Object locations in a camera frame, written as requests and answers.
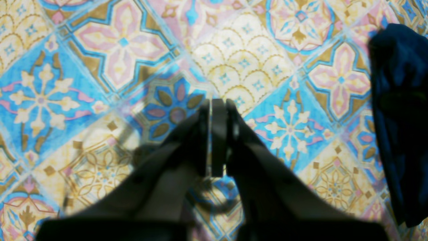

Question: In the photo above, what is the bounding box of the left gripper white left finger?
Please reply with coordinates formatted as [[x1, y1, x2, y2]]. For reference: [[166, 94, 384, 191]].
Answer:
[[36, 100, 210, 241]]

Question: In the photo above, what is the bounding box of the blue long-sleeve shirt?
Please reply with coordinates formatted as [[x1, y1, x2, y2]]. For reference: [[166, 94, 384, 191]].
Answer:
[[368, 23, 428, 228]]

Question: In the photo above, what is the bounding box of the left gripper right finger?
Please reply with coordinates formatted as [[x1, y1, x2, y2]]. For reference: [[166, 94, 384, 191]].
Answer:
[[211, 99, 388, 241]]

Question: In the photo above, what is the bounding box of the patterned tile tablecloth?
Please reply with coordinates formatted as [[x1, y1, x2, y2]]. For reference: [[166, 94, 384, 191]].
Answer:
[[0, 0, 427, 241]]

